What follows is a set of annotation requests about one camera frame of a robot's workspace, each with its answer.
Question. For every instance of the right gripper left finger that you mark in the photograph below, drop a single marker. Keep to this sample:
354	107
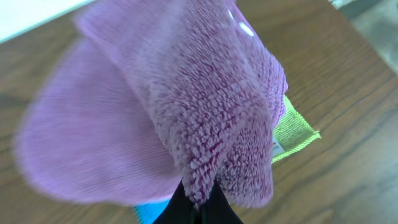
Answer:
179	209

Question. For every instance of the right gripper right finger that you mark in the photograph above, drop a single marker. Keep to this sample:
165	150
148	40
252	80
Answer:
217	210

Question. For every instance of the purple microfibre cloth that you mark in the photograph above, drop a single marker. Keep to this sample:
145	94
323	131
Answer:
151	95

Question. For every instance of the blue cloth in pile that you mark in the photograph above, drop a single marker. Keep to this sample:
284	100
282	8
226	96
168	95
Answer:
148	213

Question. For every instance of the yellow-green cloth in pile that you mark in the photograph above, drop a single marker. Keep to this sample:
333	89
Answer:
292	134

